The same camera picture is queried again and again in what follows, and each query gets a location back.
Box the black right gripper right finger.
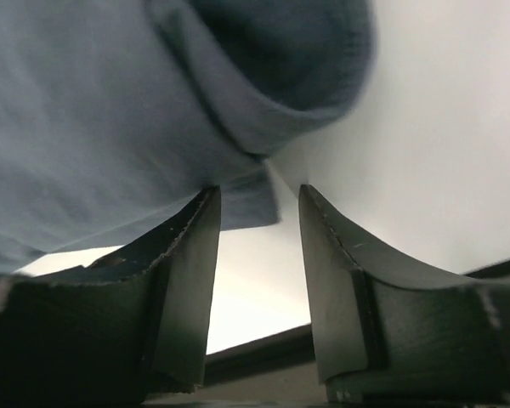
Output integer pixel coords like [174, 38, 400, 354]
[298, 185, 510, 404]

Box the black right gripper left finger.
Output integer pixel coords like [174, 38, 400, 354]
[0, 188, 221, 407]

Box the grey blue t shirt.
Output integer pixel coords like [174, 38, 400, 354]
[0, 1, 373, 273]

